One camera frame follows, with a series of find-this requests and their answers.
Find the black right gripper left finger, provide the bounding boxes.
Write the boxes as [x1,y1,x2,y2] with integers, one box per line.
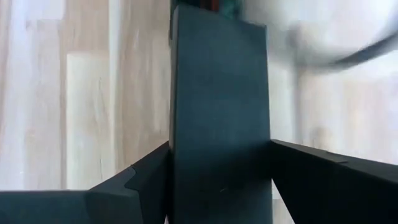
[0,141,170,224]

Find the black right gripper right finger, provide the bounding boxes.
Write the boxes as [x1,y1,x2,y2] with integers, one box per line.
[270,139,398,224]

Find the black zip tie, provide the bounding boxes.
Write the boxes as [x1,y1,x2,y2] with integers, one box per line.
[323,32,398,72]

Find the black duct cover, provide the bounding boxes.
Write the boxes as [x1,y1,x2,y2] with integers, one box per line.
[169,3,274,224]

